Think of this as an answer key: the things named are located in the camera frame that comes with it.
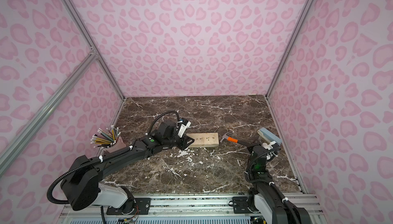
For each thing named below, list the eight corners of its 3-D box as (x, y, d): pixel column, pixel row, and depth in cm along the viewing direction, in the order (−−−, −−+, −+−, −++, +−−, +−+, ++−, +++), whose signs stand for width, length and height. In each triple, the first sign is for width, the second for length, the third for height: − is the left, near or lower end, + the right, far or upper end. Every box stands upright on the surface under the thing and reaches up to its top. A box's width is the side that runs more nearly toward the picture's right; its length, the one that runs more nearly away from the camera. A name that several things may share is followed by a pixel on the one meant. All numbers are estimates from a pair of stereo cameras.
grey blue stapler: (276, 148, 94) (279, 144, 90) (257, 133, 101) (259, 128, 97) (279, 145, 96) (282, 141, 91) (260, 130, 103) (262, 126, 98)
